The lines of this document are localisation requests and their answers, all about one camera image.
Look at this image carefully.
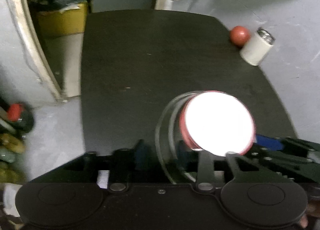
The white bowl red rim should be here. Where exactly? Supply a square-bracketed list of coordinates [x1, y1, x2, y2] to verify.
[179, 91, 256, 156]

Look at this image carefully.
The steel plate with sticker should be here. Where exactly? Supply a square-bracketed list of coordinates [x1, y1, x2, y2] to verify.
[155, 91, 202, 184]

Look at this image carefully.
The person's left hand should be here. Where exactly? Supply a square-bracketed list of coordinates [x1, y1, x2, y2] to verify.
[299, 184, 319, 229]

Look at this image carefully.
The white steel thermos cup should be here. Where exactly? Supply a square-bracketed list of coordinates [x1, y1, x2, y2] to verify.
[240, 27, 276, 66]

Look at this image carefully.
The red round fruit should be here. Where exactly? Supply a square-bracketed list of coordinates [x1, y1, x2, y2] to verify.
[229, 26, 251, 47]

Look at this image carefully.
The yellow box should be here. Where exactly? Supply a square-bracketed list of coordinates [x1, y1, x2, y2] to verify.
[36, 1, 88, 37]

